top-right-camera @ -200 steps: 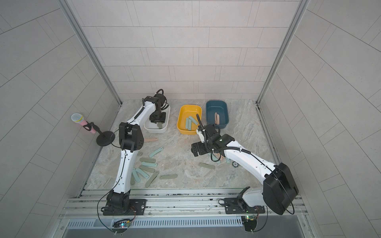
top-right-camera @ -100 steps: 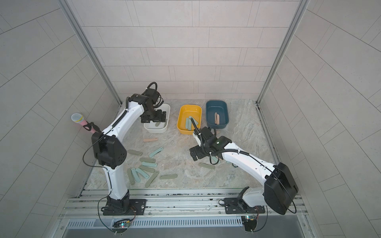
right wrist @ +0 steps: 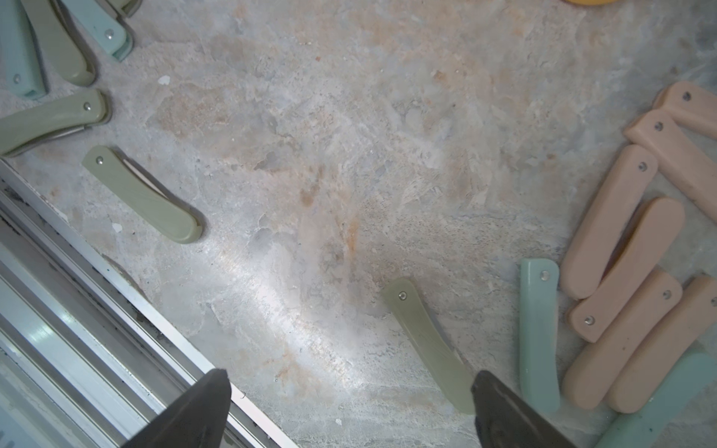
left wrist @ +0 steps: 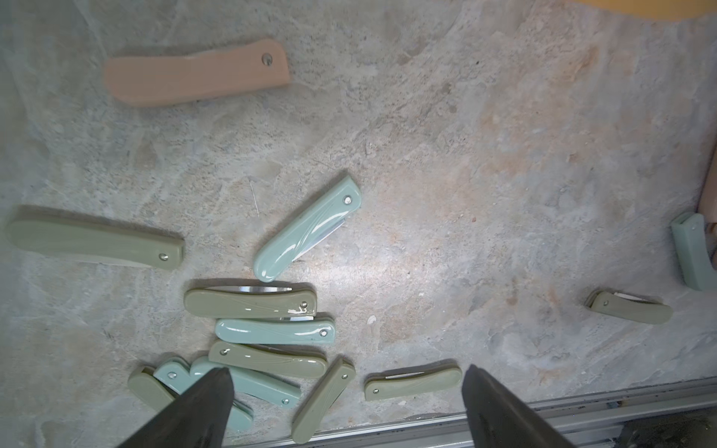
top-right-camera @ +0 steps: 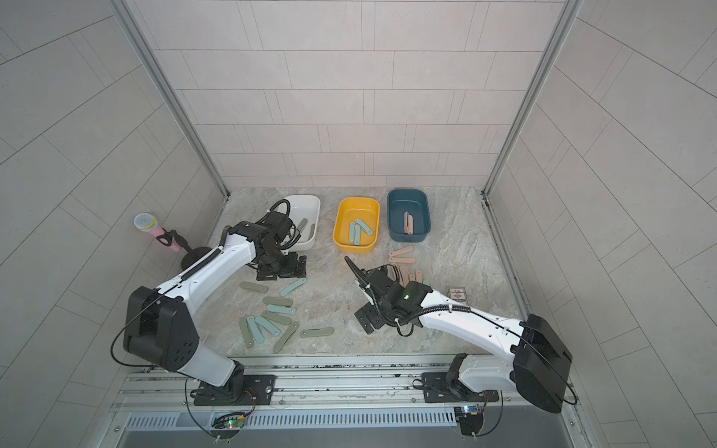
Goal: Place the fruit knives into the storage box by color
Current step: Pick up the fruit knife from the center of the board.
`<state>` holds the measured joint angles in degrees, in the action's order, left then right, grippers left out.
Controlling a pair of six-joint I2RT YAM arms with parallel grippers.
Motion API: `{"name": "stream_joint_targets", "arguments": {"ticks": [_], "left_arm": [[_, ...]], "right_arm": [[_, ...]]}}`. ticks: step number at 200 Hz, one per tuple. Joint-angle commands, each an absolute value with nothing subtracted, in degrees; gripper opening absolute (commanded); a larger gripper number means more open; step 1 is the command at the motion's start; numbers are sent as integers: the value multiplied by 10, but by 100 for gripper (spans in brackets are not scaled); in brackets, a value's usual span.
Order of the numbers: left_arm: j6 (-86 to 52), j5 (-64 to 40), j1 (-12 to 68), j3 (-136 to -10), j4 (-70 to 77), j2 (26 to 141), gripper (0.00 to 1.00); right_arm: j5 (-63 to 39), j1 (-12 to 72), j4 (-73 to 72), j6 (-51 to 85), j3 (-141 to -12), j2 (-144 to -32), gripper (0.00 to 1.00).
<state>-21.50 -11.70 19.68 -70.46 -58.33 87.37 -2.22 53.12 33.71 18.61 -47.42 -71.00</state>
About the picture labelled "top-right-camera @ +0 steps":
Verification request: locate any dark teal storage box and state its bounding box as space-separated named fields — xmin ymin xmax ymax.
xmin=388 ymin=189 xmax=431 ymax=243

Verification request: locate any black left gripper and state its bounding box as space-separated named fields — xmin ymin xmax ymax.
xmin=258 ymin=246 xmax=313 ymax=281

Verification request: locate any small printed card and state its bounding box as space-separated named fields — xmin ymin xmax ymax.
xmin=448 ymin=287 xmax=467 ymax=304

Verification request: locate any left circuit board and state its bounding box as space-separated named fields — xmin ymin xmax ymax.
xmin=212 ymin=412 xmax=248 ymax=430

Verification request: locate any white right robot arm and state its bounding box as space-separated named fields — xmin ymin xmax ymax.
xmin=345 ymin=257 xmax=578 ymax=414

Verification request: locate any yellow storage box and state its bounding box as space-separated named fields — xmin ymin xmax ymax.
xmin=333 ymin=197 xmax=380 ymax=254

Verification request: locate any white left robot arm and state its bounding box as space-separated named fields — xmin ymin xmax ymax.
xmin=118 ymin=199 xmax=306 ymax=405

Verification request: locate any right circuit board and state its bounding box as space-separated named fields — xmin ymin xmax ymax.
xmin=454 ymin=404 xmax=485 ymax=438

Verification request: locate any circuit board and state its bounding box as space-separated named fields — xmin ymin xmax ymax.
xmin=454 ymin=404 xmax=485 ymax=438
xmin=212 ymin=412 xmax=248 ymax=430

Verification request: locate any black microphone stand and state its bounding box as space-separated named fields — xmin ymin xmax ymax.
xmin=155 ymin=230 xmax=211 ymax=271

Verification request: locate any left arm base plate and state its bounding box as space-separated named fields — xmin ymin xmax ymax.
xmin=190 ymin=374 xmax=277 ymax=407

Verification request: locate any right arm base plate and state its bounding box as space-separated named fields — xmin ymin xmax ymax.
xmin=412 ymin=373 xmax=500 ymax=403

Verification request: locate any white storage box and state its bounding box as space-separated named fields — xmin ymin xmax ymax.
xmin=286 ymin=195 xmax=321 ymax=253

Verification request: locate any aluminium rail frame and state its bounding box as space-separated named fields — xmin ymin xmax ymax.
xmin=108 ymin=352 xmax=584 ymax=416

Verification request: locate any pink toy microphone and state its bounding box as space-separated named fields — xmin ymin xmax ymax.
xmin=133 ymin=212 xmax=181 ymax=252

